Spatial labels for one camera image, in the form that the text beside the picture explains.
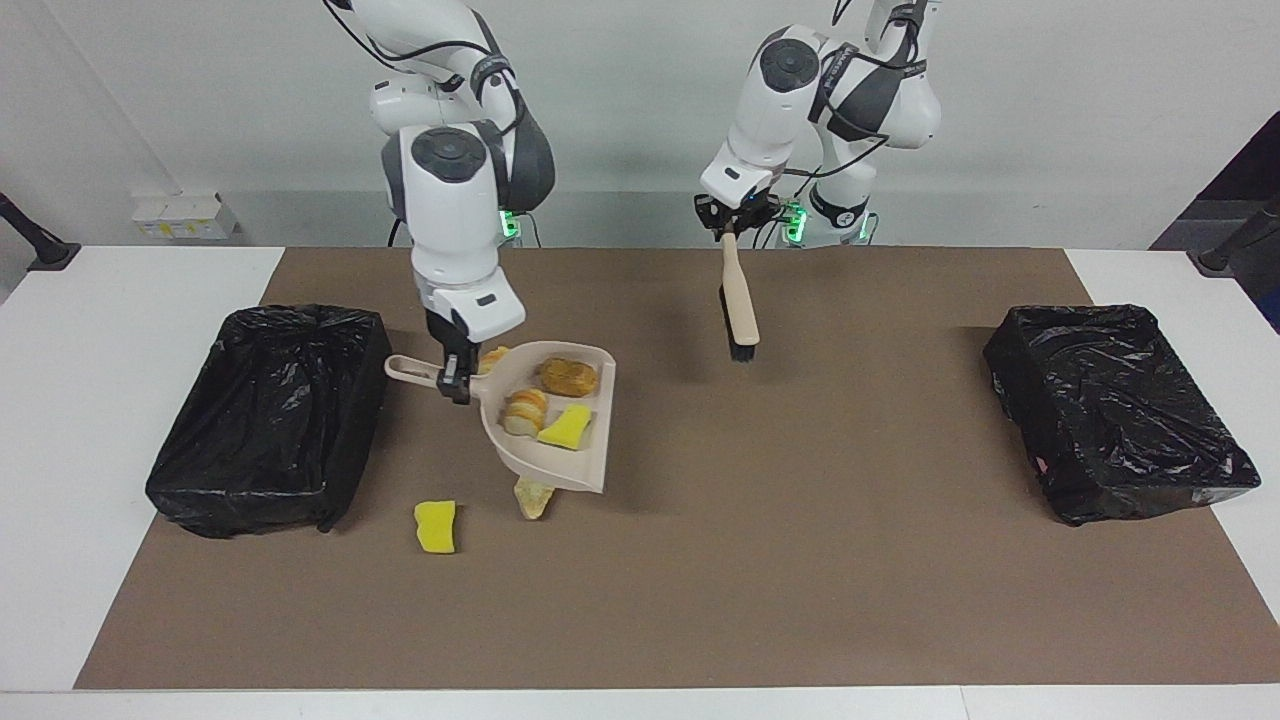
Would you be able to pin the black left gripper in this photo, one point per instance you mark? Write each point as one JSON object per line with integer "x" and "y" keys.
{"x": 740, "y": 212}

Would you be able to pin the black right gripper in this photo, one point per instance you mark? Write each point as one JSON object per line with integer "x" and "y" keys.
{"x": 452, "y": 342}

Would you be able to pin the striped orange croissant piece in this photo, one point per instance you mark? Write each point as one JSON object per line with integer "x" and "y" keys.
{"x": 494, "y": 358}

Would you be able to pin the beige brush black bristles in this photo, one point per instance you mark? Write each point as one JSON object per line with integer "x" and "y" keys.
{"x": 740, "y": 300}

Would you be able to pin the pale croissant piece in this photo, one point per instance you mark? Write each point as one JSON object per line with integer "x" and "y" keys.
{"x": 525, "y": 412}

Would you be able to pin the brown bread roll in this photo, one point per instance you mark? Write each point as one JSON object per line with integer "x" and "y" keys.
{"x": 568, "y": 378}

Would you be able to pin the small yellow green sponge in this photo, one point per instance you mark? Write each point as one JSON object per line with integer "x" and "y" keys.
{"x": 565, "y": 428}

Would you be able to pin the beige plastic dustpan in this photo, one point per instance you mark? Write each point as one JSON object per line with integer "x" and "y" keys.
{"x": 560, "y": 465}

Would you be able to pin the beige bread chunk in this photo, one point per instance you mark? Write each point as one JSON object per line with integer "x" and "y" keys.
{"x": 533, "y": 500}

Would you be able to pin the plain yellow sponge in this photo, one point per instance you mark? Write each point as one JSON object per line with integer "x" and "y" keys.
{"x": 435, "y": 526}

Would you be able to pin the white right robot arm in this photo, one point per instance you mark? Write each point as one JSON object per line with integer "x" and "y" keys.
{"x": 455, "y": 230}

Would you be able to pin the black lined trash bin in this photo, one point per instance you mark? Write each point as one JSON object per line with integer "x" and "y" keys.
{"x": 1110, "y": 410}
{"x": 270, "y": 420}

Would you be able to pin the brown table mat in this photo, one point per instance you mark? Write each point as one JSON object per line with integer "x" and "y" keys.
{"x": 900, "y": 600}

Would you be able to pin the white wall socket box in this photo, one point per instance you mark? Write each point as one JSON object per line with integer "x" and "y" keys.
{"x": 180, "y": 215}

